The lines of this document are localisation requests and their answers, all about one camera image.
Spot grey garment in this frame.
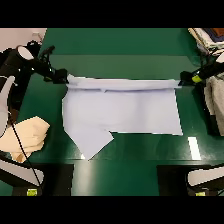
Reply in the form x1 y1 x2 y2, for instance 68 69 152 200
202 73 224 137

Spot white T-shirt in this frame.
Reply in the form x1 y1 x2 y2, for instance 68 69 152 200
61 74 185 161

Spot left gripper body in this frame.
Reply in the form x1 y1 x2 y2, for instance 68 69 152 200
50 67 70 85

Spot beige garment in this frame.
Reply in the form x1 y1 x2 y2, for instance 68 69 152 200
0 115 51 164

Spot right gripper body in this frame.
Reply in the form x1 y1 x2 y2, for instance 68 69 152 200
178 70 195 87

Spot heap of clothes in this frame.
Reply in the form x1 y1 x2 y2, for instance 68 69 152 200
187 28 224 57

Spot black cable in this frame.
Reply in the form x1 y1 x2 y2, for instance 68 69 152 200
9 119 43 188

